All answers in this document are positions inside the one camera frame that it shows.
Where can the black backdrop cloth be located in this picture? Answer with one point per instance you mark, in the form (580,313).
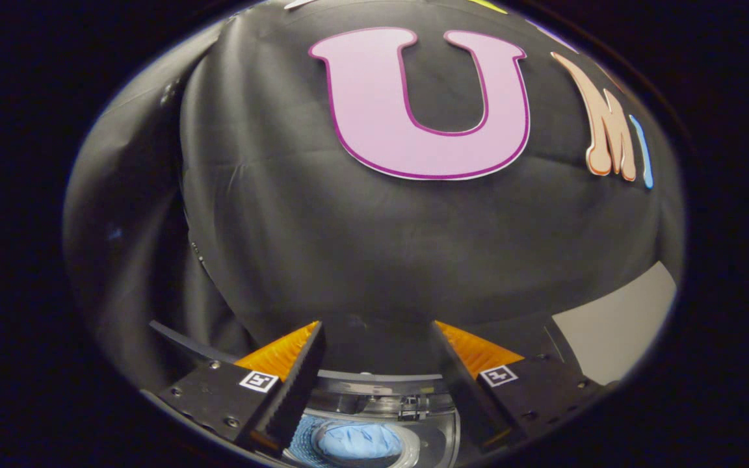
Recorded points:
(316,247)

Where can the black washing machine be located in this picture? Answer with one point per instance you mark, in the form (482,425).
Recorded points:
(436,432)

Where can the light blue buttoned shirt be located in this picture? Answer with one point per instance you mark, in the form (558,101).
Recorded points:
(358,441)

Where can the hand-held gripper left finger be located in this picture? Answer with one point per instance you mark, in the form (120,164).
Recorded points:
(300,383)

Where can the grey and beige cabinet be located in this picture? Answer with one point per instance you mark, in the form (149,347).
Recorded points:
(615,331)

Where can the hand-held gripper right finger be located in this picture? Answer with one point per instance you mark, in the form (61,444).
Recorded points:
(462,383)

